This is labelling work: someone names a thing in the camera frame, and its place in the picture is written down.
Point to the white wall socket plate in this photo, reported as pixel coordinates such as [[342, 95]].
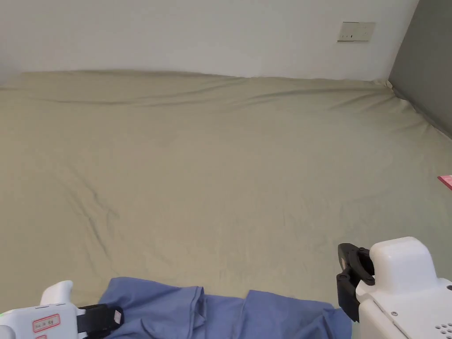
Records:
[[356, 31]]

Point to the bed with beige sheet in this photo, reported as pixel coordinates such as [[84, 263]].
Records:
[[212, 169]]

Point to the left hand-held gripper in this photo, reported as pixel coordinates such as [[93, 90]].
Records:
[[31, 323]]

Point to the blue shirt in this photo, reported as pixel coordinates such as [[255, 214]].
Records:
[[226, 316]]

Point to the pink card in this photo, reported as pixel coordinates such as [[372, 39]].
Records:
[[446, 180]]

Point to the grey padded headboard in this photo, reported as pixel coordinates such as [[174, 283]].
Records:
[[427, 67]]

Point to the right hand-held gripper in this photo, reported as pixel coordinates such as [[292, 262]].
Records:
[[406, 289]]

